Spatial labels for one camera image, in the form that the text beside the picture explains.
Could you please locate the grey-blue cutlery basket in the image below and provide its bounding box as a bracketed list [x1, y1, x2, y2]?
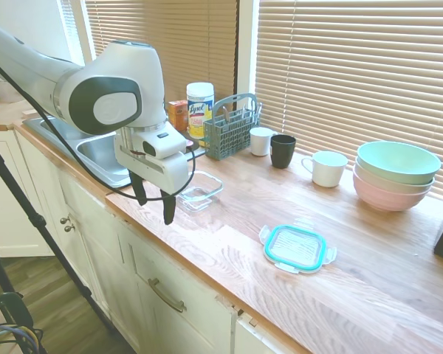
[202, 92, 264, 162]

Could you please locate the black tripod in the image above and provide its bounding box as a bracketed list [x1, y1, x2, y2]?
[0, 132, 116, 333]

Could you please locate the wide beige window blind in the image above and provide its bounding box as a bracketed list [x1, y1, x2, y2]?
[255, 0, 443, 203]

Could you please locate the white handleless cup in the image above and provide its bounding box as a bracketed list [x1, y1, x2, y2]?
[249, 126, 278, 157]

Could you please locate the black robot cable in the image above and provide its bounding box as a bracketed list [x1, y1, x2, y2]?
[0, 51, 198, 202]

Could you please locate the mint green bowl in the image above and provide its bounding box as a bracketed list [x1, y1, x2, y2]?
[356, 140, 443, 186]

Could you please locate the white mug with handle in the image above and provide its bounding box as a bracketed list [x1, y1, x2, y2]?
[301, 150, 349, 189]

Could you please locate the small orange box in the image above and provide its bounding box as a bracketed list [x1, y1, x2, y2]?
[168, 100, 190, 132]

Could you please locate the coloured cable bundle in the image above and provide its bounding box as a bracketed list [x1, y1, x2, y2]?
[0, 319, 47, 354]

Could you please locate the Lysol wipes canister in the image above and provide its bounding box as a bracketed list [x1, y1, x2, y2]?
[185, 81, 216, 140]

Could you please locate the metal drawer handle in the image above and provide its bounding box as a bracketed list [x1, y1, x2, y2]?
[147, 277, 188, 314]

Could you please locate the cream bowl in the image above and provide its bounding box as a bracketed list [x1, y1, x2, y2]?
[353, 164, 437, 195]

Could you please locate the pink bowl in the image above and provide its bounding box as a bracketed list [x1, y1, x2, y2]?
[351, 173, 435, 212]

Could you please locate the stainless steel sink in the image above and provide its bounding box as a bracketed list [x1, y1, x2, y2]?
[21, 114, 134, 190]

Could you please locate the clear lid with teal seal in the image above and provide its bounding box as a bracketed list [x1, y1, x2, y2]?
[258, 223, 338, 276]

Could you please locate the black cup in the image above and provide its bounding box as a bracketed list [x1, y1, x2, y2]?
[269, 134, 298, 170]

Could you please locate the white kitchen cabinet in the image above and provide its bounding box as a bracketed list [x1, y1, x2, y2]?
[0, 127, 281, 354]

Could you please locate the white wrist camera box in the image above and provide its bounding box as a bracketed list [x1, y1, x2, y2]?
[137, 128, 188, 161]

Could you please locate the narrow beige window blind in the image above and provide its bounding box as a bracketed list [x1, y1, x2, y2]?
[83, 0, 240, 108]

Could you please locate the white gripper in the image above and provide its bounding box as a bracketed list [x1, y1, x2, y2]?
[114, 127, 191, 226]

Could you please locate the clear glass food container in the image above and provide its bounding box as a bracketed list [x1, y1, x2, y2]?
[178, 170, 224, 214]

